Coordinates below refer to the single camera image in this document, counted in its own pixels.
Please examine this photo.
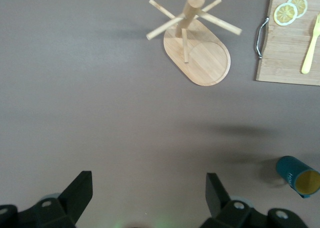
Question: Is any yellow plastic fork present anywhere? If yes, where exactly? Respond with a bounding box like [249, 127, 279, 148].
[301, 12, 320, 75]

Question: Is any lemon slice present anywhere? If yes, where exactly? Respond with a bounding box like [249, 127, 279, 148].
[287, 0, 308, 19]
[274, 2, 299, 27]

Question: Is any wooden cutting board metal handle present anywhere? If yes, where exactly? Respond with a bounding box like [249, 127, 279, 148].
[254, 0, 320, 86]

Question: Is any felt table cover mat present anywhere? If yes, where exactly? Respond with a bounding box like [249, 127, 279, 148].
[0, 0, 320, 228]

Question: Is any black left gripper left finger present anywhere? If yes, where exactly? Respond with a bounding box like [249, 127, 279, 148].
[0, 170, 94, 228]

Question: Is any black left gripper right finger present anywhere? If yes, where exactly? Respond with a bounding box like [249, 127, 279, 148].
[199, 172, 310, 228]

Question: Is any wooden mug tree rack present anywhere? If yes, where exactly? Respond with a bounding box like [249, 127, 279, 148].
[146, 0, 243, 87]

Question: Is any teal mug yellow inside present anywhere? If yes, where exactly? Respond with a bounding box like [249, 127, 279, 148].
[275, 155, 320, 199]

